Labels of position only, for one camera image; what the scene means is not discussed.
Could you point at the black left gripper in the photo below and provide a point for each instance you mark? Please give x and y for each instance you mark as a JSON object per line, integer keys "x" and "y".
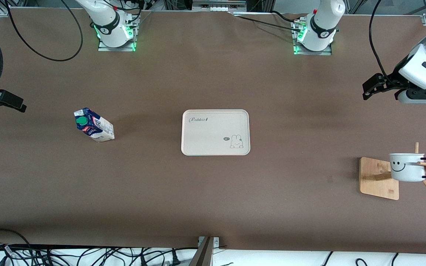
{"x": 389, "y": 82}

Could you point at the white smiley face cup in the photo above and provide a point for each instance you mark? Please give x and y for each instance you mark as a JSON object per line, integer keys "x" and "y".
{"x": 407, "y": 171}

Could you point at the blue white milk carton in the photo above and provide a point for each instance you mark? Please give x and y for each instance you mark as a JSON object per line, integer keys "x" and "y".
{"x": 98, "y": 129}

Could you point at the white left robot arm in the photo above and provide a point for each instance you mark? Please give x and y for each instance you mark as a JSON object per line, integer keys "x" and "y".
{"x": 322, "y": 26}

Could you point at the wooden cup stand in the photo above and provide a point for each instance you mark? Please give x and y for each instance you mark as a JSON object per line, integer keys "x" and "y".
{"x": 377, "y": 184}

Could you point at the beige rabbit print tray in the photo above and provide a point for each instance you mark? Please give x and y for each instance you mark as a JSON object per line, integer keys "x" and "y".
{"x": 213, "y": 133}

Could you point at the grey metal beam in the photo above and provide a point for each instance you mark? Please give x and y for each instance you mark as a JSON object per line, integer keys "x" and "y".
{"x": 203, "y": 256}

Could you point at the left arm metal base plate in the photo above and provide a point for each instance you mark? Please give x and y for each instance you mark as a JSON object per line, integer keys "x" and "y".
{"x": 311, "y": 53}

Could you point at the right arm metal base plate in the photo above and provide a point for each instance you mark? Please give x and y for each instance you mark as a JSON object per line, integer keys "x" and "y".
{"x": 104, "y": 48}

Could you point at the silver aluminium rail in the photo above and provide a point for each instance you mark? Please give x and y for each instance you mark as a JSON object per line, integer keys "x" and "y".
{"x": 218, "y": 4}

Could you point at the small metal bracket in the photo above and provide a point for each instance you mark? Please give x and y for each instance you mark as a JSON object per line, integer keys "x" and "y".
{"x": 216, "y": 242}

